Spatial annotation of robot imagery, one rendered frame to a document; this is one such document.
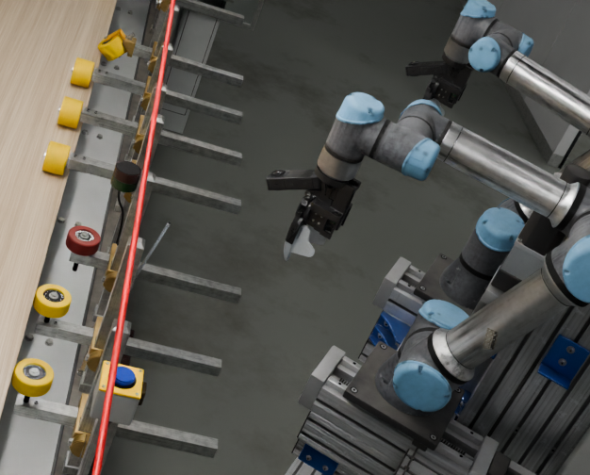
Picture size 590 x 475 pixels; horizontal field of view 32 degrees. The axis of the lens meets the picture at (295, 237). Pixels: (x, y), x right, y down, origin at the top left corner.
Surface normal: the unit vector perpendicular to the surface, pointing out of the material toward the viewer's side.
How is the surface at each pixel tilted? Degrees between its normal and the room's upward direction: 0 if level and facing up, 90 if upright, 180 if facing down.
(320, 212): 90
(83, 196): 0
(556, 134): 90
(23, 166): 0
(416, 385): 97
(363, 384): 0
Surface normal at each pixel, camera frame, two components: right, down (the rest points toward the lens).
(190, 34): 0.04, 0.57
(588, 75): -0.94, -0.22
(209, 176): 0.33, -0.78
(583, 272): -0.20, 0.37
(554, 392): -0.40, 0.40
